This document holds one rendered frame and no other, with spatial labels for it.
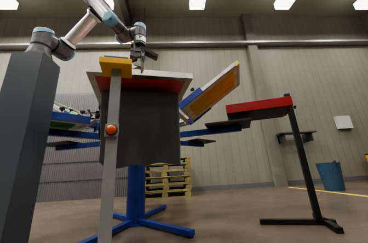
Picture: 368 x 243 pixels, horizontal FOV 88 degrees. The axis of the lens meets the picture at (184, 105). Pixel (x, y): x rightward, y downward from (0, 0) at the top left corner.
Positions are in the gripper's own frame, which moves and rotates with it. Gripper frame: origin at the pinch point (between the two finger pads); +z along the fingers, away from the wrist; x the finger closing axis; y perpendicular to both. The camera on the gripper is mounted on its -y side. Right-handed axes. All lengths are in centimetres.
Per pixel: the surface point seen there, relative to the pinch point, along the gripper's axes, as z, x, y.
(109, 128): 39.7, 23.2, 12.4
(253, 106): -4, -54, -108
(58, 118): 4, -71, 64
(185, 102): -18, -80, -47
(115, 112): 31.8, 19.4, 10.9
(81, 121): 3, -80, 49
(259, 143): -33, -380, -345
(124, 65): 12.0, 23.7, 8.6
